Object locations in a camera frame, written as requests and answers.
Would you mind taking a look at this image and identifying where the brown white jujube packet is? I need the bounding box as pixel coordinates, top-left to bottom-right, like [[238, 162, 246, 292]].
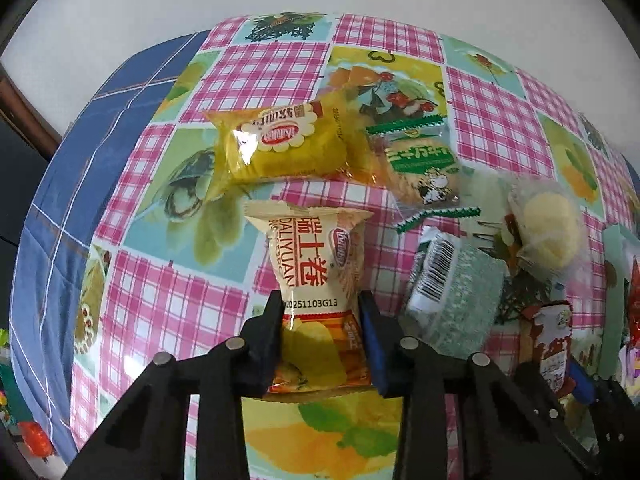
[[518, 300, 575, 398]]

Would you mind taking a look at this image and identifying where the red patterned snack bag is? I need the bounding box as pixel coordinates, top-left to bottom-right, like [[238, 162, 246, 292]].
[[627, 258, 640, 348]]

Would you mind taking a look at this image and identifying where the green white wafer packet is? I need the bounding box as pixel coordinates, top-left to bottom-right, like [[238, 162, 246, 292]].
[[399, 226, 508, 359]]

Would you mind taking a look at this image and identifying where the clear packet round yellow pastry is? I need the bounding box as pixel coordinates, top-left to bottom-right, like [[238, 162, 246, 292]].
[[508, 176, 589, 285]]

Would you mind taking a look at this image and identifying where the beige orange swiss roll packet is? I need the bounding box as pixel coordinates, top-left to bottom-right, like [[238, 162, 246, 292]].
[[244, 200, 372, 396]]

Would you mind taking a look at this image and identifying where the green cow biscuit packet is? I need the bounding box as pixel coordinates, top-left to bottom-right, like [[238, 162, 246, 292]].
[[367, 115, 480, 233]]

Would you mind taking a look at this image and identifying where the yellow soft bread packet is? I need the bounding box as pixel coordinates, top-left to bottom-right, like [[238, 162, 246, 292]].
[[205, 88, 382, 200]]

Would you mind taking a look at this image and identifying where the clutter of colourful items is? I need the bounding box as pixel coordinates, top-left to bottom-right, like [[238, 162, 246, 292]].
[[1, 330, 54, 462]]

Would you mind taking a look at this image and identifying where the blue plaid cloth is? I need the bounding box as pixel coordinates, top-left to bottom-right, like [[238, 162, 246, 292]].
[[9, 32, 206, 464]]

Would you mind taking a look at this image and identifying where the pink checkered fruit tablecloth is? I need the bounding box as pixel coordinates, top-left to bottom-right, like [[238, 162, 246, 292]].
[[69, 12, 634, 480]]

